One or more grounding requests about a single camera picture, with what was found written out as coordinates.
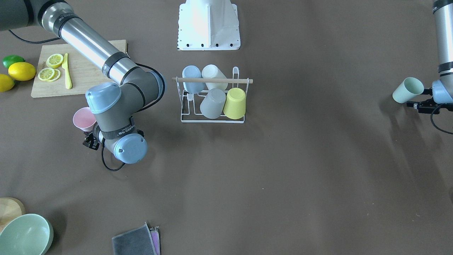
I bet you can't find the grey folded cloth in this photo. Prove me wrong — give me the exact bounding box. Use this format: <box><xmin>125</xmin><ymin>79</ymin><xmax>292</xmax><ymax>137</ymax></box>
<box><xmin>112</xmin><ymin>224</ymin><xmax>155</xmax><ymax>255</ymax></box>

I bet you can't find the green plastic cup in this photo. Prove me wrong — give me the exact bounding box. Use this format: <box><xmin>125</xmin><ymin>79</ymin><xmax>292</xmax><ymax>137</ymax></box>
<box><xmin>392</xmin><ymin>77</ymin><xmax>424</xmax><ymax>103</ymax></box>

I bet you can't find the lemon slice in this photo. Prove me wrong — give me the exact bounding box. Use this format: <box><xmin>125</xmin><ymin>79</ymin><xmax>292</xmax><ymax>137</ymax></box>
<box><xmin>37</xmin><ymin>67</ymin><xmax>56</xmax><ymax>82</ymax></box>
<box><xmin>45</xmin><ymin>53</ymin><xmax>64</xmax><ymax>68</ymax></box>

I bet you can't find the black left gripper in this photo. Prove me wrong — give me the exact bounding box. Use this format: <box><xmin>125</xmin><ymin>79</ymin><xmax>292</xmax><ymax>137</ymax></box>
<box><xmin>406</xmin><ymin>97</ymin><xmax>442</xmax><ymax>114</ymax></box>

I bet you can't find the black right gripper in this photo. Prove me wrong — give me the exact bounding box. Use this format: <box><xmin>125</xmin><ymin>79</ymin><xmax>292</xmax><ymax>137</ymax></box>
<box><xmin>83</xmin><ymin>132</ymin><xmax>102</xmax><ymax>151</ymax></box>

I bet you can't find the white plastic cup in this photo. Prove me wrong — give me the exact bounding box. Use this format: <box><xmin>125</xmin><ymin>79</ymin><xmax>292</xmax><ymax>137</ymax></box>
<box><xmin>202</xmin><ymin>64</ymin><xmax>228</xmax><ymax>91</ymax></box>

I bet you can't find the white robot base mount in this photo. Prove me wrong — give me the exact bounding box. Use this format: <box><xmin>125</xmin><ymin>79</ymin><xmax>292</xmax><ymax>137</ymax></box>
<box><xmin>177</xmin><ymin>0</ymin><xmax>241</xmax><ymax>51</ymax></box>

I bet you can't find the whole lemon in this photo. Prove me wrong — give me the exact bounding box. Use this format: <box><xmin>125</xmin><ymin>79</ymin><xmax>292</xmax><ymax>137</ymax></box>
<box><xmin>0</xmin><ymin>74</ymin><xmax>16</xmax><ymax>92</ymax></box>
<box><xmin>8</xmin><ymin>62</ymin><xmax>36</xmax><ymax>81</ymax></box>

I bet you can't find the grey plastic cup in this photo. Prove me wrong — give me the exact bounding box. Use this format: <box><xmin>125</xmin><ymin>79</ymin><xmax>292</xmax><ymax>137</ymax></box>
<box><xmin>200</xmin><ymin>88</ymin><xmax>226</xmax><ymax>119</ymax></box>

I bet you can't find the green bowl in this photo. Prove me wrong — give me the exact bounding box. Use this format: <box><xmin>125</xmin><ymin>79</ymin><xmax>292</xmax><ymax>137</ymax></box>
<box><xmin>0</xmin><ymin>214</ymin><xmax>54</xmax><ymax>255</ymax></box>

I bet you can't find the white wire cup rack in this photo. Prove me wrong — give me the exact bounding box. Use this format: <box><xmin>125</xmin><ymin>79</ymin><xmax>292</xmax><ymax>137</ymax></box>
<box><xmin>172</xmin><ymin>65</ymin><xmax>253</xmax><ymax>123</ymax></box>

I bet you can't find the yellow plastic knife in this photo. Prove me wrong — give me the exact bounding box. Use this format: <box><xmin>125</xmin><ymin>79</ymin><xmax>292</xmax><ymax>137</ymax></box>
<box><xmin>62</xmin><ymin>53</ymin><xmax>73</xmax><ymax>89</ymax></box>

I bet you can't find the blue plastic cup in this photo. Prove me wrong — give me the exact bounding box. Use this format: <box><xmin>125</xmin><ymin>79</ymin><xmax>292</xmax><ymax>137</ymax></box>
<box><xmin>182</xmin><ymin>66</ymin><xmax>206</xmax><ymax>95</ymax></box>

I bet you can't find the purple cloth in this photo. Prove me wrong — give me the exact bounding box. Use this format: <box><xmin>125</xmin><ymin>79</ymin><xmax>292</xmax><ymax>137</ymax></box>
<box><xmin>149</xmin><ymin>226</ymin><xmax>161</xmax><ymax>255</ymax></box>

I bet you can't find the yellow plastic cup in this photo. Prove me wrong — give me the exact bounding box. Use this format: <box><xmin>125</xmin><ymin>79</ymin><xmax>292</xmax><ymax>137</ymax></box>
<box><xmin>223</xmin><ymin>87</ymin><xmax>246</xmax><ymax>120</ymax></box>

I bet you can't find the pink plastic cup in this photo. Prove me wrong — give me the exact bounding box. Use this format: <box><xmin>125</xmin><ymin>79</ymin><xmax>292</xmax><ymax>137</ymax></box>
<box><xmin>73</xmin><ymin>107</ymin><xmax>97</xmax><ymax>132</ymax></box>

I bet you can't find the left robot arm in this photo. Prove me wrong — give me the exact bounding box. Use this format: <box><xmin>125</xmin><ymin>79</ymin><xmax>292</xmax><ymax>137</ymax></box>
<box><xmin>406</xmin><ymin>0</ymin><xmax>453</xmax><ymax>114</ymax></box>

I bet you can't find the green lime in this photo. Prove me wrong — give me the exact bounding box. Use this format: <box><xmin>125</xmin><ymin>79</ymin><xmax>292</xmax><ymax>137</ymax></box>
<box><xmin>2</xmin><ymin>55</ymin><xmax>25</xmax><ymax>69</ymax></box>

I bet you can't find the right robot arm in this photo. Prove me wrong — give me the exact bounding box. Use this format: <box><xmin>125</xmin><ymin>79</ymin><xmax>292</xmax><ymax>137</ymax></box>
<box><xmin>1</xmin><ymin>0</ymin><xmax>166</xmax><ymax>164</ymax></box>

